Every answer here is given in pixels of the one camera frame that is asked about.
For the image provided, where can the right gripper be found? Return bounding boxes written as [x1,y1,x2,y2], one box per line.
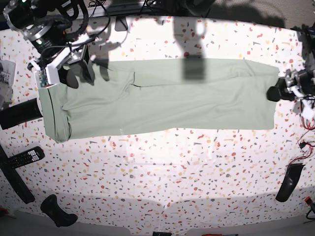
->
[36,39,95,89]

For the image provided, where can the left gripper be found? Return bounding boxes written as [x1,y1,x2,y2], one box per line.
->
[266,70,315,102]

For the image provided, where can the light green T-shirt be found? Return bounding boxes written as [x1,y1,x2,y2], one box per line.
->
[39,59,279,143]

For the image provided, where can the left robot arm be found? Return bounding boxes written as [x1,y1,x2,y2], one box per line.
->
[266,25,315,102]

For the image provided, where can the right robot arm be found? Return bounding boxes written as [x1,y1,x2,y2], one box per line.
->
[3,0,95,89]

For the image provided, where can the black cylinder speaker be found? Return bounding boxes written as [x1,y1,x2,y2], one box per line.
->
[0,98,42,130]

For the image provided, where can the grey monitor stand base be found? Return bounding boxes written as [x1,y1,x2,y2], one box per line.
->
[115,16,128,32]

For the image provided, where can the black TV remote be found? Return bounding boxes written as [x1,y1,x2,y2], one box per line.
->
[8,146,45,169]

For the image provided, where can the long black bar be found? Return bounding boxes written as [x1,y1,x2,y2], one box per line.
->
[0,147,35,204]

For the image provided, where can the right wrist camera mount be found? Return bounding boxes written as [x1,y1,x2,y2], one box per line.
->
[28,34,92,89]

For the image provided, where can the red and black wires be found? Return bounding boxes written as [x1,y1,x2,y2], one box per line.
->
[287,115,315,170]

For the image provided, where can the black curved handle right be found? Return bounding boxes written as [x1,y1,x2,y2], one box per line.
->
[276,163,305,203]

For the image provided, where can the black curved handle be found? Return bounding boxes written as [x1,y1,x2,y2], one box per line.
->
[276,163,305,203]
[40,194,78,227]

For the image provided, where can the black curved handle left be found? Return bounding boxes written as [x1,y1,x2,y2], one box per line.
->
[40,194,78,227]

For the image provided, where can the red handled screwdriver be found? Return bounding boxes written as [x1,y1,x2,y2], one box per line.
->
[202,234,238,236]

